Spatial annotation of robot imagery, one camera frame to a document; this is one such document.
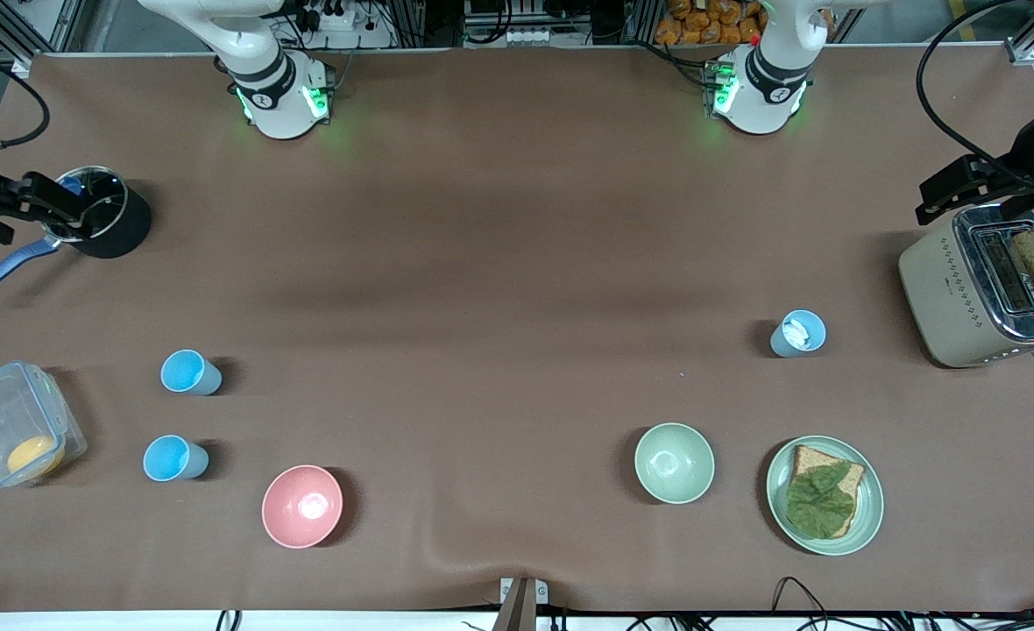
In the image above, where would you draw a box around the white power strip with plugs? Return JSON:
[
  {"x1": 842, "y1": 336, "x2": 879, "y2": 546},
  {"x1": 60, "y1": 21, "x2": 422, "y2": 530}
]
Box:
[{"x1": 294, "y1": 0, "x2": 397, "y2": 50}]

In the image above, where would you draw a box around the clear plastic food container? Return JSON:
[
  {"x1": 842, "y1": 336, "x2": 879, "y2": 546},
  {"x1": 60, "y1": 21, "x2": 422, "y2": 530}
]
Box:
[{"x1": 0, "y1": 360, "x2": 88, "y2": 489}]

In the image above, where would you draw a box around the black pot with blue handle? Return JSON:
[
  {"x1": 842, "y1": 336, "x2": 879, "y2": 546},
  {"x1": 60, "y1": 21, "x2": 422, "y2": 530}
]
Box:
[{"x1": 0, "y1": 166, "x2": 152, "y2": 302}]

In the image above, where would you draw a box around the orange round food piece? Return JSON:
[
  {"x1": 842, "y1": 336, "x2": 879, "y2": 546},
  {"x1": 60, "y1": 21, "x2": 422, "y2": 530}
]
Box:
[{"x1": 6, "y1": 435, "x2": 67, "y2": 479}]

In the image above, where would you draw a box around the brown table cover mat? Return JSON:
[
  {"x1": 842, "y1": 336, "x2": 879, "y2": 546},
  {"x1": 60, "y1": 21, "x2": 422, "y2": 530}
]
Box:
[{"x1": 0, "y1": 44, "x2": 1034, "y2": 614}]

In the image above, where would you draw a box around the bag of orange snacks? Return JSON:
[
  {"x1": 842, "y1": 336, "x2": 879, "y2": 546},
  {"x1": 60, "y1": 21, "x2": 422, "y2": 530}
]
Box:
[{"x1": 654, "y1": 0, "x2": 768, "y2": 47}]

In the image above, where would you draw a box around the grey metal table bracket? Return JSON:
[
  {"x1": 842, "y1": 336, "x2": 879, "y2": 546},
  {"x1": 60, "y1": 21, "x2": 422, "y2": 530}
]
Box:
[{"x1": 499, "y1": 576, "x2": 549, "y2": 631}]

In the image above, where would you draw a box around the brown bread slice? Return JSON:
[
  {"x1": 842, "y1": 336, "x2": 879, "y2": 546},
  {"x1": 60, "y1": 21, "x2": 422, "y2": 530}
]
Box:
[{"x1": 789, "y1": 444, "x2": 868, "y2": 539}]

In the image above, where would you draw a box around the blue plastic cup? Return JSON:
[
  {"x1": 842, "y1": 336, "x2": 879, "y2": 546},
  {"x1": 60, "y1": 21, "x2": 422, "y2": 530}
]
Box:
[
  {"x1": 160, "y1": 350, "x2": 223, "y2": 397},
  {"x1": 142, "y1": 435, "x2": 210, "y2": 483},
  {"x1": 769, "y1": 309, "x2": 828, "y2": 358}
]

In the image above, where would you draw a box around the pale green plate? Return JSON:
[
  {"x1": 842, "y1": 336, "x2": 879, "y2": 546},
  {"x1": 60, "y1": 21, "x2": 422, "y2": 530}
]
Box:
[{"x1": 765, "y1": 435, "x2": 885, "y2": 557}]

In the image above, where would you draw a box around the glass pot lid blue knob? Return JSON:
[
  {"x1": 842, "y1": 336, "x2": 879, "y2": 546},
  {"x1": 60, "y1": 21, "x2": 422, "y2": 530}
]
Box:
[{"x1": 40, "y1": 167, "x2": 129, "y2": 243}]

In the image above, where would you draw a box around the pink bowl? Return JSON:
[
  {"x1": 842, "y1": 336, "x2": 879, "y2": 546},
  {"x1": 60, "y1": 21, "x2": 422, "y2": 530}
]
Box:
[{"x1": 261, "y1": 464, "x2": 344, "y2": 550}]

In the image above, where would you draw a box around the black looped floor cable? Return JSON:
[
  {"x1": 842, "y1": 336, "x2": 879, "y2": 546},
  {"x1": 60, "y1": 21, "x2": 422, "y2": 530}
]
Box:
[{"x1": 771, "y1": 576, "x2": 833, "y2": 631}]

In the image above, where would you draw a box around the green lettuce leaf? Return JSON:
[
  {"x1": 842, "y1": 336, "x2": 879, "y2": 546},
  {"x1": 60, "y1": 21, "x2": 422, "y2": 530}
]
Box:
[{"x1": 785, "y1": 462, "x2": 857, "y2": 539}]

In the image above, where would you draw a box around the beige and chrome toaster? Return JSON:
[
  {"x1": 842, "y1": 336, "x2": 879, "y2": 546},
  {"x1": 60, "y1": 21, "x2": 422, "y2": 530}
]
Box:
[{"x1": 898, "y1": 203, "x2": 1034, "y2": 370}]

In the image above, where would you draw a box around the pale green bowl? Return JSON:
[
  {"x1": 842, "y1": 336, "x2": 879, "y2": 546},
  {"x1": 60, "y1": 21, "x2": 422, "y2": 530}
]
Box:
[{"x1": 634, "y1": 422, "x2": 717, "y2": 506}]

